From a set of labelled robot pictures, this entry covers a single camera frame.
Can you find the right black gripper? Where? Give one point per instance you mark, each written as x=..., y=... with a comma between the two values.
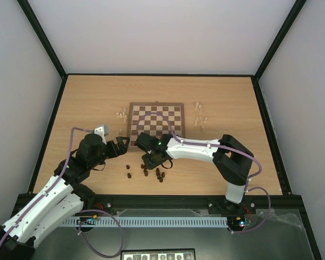
x=153, y=160

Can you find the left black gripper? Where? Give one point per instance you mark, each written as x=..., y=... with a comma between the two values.
x=116, y=153

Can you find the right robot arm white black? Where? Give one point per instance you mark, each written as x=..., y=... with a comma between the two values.
x=229, y=156

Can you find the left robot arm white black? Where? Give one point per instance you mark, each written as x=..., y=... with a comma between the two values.
x=62, y=196

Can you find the wooden chess board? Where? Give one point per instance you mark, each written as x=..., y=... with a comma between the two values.
x=155, y=119

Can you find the left circuit board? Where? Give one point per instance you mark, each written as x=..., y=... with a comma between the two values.
x=90, y=218

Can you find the circuit board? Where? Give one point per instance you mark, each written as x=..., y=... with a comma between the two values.
x=90, y=218
x=242, y=221

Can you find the right circuit board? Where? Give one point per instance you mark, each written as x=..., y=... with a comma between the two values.
x=242, y=221

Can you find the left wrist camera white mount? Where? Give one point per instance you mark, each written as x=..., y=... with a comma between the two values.
x=102, y=131

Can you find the grey slotted cable duct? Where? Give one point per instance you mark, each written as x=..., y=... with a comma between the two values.
x=148, y=222

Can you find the black aluminium frame rail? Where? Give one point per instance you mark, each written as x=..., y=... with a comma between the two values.
x=216, y=205

